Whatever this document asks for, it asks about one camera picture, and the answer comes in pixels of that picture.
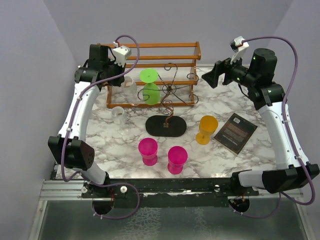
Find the right pink plastic goblet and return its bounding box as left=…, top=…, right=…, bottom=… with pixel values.
left=167, top=146, right=188, bottom=175

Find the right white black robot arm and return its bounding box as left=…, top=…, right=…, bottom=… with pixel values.
left=202, top=48, right=320, bottom=196

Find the left pink plastic goblet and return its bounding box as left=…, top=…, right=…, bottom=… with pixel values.
left=138, top=137, right=158, bottom=166

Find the metal wine glass rack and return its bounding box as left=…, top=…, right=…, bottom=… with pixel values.
left=137, top=72, right=199, bottom=138

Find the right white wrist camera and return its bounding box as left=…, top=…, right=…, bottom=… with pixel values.
left=230, top=36, right=249, bottom=64

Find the pink plastic goblet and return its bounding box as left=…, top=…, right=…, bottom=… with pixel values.
left=138, top=137, right=158, bottom=166
left=167, top=146, right=188, bottom=175

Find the dark book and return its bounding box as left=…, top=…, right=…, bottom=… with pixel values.
left=214, top=113, right=257, bottom=155

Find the orange wooden dish rack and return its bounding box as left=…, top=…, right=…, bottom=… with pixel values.
left=97, top=41, right=202, bottom=109

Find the orange plastic wine glass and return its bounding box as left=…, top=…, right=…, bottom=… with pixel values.
left=195, top=115, right=219, bottom=145

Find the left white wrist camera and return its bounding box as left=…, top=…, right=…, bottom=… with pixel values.
left=110, top=41, right=132, bottom=68

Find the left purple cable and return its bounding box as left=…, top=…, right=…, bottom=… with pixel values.
left=60, top=34, right=140, bottom=183

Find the aluminium rail frame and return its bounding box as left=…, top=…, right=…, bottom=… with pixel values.
left=27, top=63, right=316, bottom=240

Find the green plastic wine glass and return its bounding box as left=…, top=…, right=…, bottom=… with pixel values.
left=139, top=68, right=160, bottom=106

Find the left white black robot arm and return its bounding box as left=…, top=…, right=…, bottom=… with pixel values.
left=48, top=44, right=131, bottom=198

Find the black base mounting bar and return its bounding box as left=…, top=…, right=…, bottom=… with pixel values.
left=82, top=177, right=261, bottom=209

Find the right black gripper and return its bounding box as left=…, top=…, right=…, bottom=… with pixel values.
left=202, top=50, right=257, bottom=88

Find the frosted clear wine glass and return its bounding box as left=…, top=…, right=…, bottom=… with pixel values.
left=111, top=106, right=129, bottom=135

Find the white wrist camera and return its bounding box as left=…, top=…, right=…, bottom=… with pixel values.
left=230, top=36, right=249, bottom=64
left=110, top=41, right=132, bottom=68

